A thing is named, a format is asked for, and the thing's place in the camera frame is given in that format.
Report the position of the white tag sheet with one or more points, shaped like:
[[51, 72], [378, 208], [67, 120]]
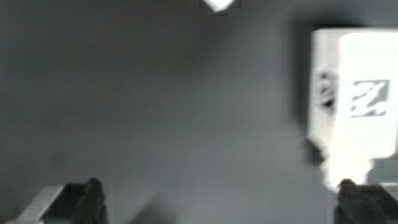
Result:
[[218, 5]]

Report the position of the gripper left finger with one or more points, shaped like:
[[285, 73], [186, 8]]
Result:
[[67, 204]]

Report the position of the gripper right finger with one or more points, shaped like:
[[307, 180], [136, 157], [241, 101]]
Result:
[[367, 203]]

